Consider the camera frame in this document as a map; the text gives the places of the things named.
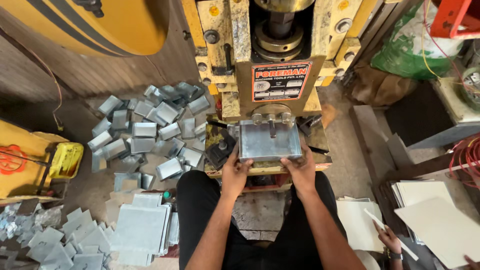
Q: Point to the yellow power press machine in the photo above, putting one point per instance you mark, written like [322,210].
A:
[240,75]

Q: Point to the white strip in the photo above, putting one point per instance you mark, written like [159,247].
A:
[375,221]

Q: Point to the person's right hand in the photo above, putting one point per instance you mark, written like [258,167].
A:
[303,174]

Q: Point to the pile of small metal scraps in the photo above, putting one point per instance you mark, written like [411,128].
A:
[22,225]

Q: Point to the yellow machine with red emblem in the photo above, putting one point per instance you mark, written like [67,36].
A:
[26,165]

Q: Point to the yellow flywheel with black stripes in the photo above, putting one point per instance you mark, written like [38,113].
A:
[93,22]

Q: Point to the heap of notched metal sheets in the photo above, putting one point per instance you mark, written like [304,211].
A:
[75,243]

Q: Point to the stack of flat metal blanks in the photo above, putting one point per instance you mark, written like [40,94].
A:
[140,228]

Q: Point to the galvanized metal tray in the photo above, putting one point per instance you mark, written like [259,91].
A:
[268,144]

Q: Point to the pile of bent metal boxes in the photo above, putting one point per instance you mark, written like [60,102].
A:
[150,131]

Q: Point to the black die clamp block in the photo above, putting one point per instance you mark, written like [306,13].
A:
[221,150]

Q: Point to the large stack of white sheets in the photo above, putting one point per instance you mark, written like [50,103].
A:
[438,221]

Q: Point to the small stack of white sheets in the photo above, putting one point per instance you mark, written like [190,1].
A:
[358,225]

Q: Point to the person's black trousers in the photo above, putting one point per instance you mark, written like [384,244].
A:
[198,202]

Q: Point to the green capped bottle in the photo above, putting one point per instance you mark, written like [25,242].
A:
[167,195]

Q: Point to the person's left hand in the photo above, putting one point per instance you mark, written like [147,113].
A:
[233,176]

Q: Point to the red metal frame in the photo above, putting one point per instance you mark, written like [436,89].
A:
[448,18]

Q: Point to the black wristwatch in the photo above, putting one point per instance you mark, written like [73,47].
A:
[395,255]

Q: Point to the brown paper sack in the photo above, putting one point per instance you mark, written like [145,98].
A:
[378,88]

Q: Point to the green and white sack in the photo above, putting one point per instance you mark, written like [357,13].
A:
[408,48]

